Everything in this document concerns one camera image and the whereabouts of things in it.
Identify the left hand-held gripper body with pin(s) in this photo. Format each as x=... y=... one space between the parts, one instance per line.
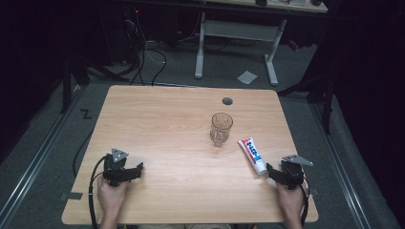
x=115 y=165

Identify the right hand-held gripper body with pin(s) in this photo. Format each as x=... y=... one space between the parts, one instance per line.
x=293 y=171

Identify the white toothpaste tube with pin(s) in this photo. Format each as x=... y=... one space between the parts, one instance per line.
x=253 y=156

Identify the clear glass cup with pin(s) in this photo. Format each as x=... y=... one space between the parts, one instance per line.
x=220 y=129

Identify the person's right hand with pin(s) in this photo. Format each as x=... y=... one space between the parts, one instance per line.
x=290 y=200

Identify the person's left hand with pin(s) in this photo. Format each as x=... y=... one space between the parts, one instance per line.
x=111 y=197

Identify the grey tape strip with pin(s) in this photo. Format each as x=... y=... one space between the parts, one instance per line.
x=72 y=196

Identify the black metal stand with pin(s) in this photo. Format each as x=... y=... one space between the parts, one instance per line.
x=328 y=105
x=66 y=86

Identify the round dark table grommet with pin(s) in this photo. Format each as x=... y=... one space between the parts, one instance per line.
x=227 y=101

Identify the grey paper sheet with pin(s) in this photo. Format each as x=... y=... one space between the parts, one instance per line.
x=247 y=77

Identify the white-framed wooden desk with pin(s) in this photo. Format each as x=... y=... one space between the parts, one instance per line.
x=237 y=31

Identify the metal floor rail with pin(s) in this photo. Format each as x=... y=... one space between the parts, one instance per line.
x=340 y=165
x=35 y=159

